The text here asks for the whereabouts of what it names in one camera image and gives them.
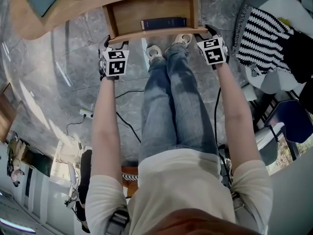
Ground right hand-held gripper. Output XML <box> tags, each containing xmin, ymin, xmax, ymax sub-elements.
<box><xmin>194</xmin><ymin>24</ymin><xmax>230</xmax><ymax>71</ymax></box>

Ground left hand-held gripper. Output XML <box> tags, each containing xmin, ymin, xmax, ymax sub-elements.
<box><xmin>98</xmin><ymin>34</ymin><xmax>130</xmax><ymax>81</ymax></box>

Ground wooden drawer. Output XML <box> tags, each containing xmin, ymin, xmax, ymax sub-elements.
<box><xmin>102</xmin><ymin>0</ymin><xmax>209</xmax><ymax>45</ymax></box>

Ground person's right forearm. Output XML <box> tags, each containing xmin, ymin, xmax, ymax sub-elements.
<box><xmin>215</xmin><ymin>62</ymin><xmax>262</xmax><ymax>173</ymax></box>

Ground person's left forearm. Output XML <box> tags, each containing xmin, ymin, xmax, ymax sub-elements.
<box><xmin>90</xmin><ymin>76</ymin><xmax>123</xmax><ymax>182</ymax></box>

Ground white sneaker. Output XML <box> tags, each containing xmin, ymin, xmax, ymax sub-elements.
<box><xmin>171</xmin><ymin>33</ymin><xmax>193</xmax><ymax>49</ymax></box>
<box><xmin>146</xmin><ymin>45</ymin><xmax>163</xmax><ymax>63</ymax></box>

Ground dark blue book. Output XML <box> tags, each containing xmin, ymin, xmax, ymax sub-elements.
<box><xmin>140</xmin><ymin>17</ymin><xmax>188</xmax><ymax>31</ymax></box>

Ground black white striped blanket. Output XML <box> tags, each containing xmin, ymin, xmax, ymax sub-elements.
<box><xmin>231</xmin><ymin>4</ymin><xmax>313</xmax><ymax>84</ymax></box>

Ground person's blue jeans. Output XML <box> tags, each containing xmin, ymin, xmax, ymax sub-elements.
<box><xmin>139</xmin><ymin>43</ymin><xmax>220</xmax><ymax>164</ymax></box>

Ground small white box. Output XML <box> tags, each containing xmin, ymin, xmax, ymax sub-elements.
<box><xmin>242</xmin><ymin>83</ymin><xmax>257</xmax><ymax>101</ymax></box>

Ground white power strip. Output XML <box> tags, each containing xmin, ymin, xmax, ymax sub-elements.
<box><xmin>79</xmin><ymin>108</ymin><xmax>94</xmax><ymax>119</ymax></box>

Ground black bag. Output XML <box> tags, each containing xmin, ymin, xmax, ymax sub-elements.
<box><xmin>299</xmin><ymin>81</ymin><xmax>313</xmax><ymax>109</ymax></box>

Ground dark blue chair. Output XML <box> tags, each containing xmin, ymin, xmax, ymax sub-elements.
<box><xmin>264</xmin><ymin>99</ymin><xmax>313</xmax><ymax>144</ymax></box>

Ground light grey chair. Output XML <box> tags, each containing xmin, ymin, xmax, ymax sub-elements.
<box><xmin>254</xmin><ymin>122</ymin><xmax>287</xmax><ymax>166</ymax></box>

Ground wooden side table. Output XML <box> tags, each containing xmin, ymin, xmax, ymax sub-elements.
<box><xmin>0</xmin><ymin>82</ymin><xmax>18</xmax><ymax>143</ymax></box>

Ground person's white t-shirt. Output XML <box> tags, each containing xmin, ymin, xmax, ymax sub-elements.
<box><xmin>85</xmin><ymin>147</ymin><xmax>273</xmax><ymax>235</ymax></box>

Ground black power cable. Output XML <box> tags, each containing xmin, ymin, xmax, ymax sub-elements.
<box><xmin>66</xmin><ymin>116</ymin><xmax>86</xmax><ymax>144</ymax></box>
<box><xmin>114</xmin><ymin>89</ymin><xmax>145</xmax><ymax>144</ymax></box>

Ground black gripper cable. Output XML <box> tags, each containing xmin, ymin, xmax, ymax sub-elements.
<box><xmin>214</xmin><ymin>87</ymin><xmax>233</xmax><ymax>188</ymax></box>

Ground grey harness strap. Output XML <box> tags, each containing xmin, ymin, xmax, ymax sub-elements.
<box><xmin>231</xmin><ymin>191</ymin><xmax>245</xmax><ymax>212</ymax></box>
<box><xmin>105</xmin><ymin>208</ymin><xmax>130</xmax><ymax>235</ymax></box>

